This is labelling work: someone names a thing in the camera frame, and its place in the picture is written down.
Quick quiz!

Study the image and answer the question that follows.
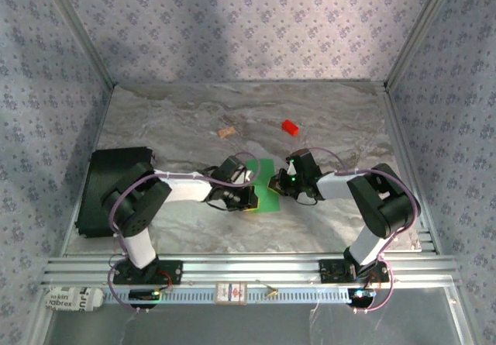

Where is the green paper sheet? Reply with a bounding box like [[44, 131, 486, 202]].
[[244, 158, 282, 215]]

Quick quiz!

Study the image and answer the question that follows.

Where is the brass clip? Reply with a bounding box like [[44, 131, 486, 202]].
[[255, 279, 279, 303]]

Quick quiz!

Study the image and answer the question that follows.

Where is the small card with red logo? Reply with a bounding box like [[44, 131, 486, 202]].
[[215, 281, 248, 306]]

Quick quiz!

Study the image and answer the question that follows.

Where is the grey panel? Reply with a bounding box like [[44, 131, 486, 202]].
[[46, 306, 468, 345]]

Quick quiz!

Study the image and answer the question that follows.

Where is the black right controller board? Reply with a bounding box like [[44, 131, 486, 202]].
[[347, 287, 377, 309]]

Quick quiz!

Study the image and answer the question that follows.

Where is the black controller board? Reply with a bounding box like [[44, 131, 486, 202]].
[[128, 288, 162, 309], [347, 287, 377, 309]]

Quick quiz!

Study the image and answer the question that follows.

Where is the black left controller board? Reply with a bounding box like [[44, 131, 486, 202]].
[[128, 288, 162, 309]]

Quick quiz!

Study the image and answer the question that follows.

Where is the black case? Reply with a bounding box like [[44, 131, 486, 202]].
[[75, 146, 156, 240]]

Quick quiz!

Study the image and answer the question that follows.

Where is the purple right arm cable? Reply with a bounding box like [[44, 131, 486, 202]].
[[308, 147, 422, 316]]

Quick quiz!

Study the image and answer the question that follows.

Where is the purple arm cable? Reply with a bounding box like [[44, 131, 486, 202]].
[[105, 150, 263, 315], [308, 147, 422, 316]]

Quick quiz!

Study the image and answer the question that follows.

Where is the aluminium mounting rail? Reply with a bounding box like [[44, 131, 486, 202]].
[[40, 254, 460, 287]]

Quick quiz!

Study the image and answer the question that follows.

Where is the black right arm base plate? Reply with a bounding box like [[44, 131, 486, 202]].
[[319, 258, 391, 284]]

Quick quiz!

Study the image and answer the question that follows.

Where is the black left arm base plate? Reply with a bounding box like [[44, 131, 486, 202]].
[[112, 259, 184, 286]]

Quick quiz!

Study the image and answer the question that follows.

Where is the white slotted cable duct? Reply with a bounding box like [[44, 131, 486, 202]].
[[101, 285, 354, 305]]

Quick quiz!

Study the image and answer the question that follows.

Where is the aluminium side rail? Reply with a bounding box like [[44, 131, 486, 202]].
[[381, 83, 445, 256], [57, 85, 115, 257]]

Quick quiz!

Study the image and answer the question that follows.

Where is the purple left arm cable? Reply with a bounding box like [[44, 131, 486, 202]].
[[105, 150, 263, 315]]

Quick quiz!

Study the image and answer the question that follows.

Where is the aluminium corner post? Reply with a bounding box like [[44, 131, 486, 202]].
[[38, 0, 117, 90], [383, 0, 462, 92]]

